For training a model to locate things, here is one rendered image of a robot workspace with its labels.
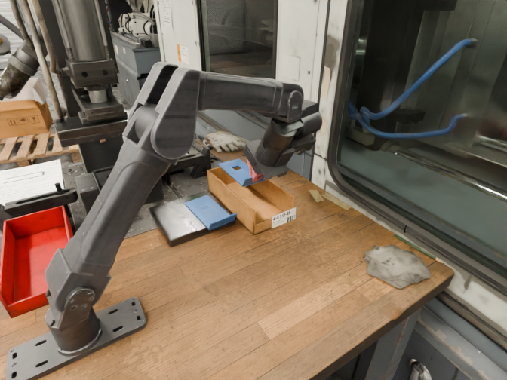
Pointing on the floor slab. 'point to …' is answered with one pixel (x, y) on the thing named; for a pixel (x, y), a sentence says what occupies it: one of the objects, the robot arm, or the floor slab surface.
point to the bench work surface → (252, 300)
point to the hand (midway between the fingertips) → (255, 178)
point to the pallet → (35, 148)
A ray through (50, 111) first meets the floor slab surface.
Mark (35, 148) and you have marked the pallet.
